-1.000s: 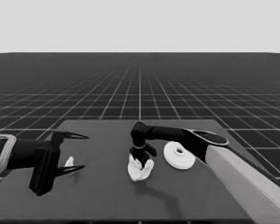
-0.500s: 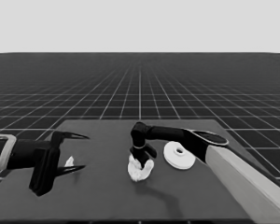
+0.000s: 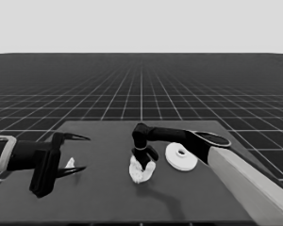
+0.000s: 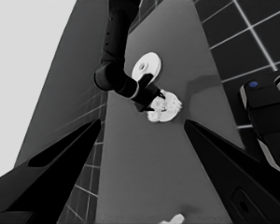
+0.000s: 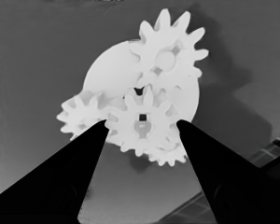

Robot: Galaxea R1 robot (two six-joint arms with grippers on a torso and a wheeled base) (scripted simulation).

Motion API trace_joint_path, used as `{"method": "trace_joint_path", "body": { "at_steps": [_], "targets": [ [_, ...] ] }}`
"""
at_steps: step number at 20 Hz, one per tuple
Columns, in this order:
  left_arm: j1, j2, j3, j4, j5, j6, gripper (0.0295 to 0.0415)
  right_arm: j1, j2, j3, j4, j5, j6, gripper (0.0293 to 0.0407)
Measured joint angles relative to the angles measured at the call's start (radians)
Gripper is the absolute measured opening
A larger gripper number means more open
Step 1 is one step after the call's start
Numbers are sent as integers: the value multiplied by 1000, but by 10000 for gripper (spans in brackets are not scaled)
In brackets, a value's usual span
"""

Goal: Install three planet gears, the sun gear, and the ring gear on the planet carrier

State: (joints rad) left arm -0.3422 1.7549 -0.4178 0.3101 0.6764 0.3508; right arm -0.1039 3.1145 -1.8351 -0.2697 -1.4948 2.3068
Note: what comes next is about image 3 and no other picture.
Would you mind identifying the large thick white disc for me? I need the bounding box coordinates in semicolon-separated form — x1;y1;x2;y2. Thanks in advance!
165;141;199;172

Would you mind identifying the white round carrier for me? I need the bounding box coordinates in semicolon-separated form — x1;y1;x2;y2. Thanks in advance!
128;154;157;185

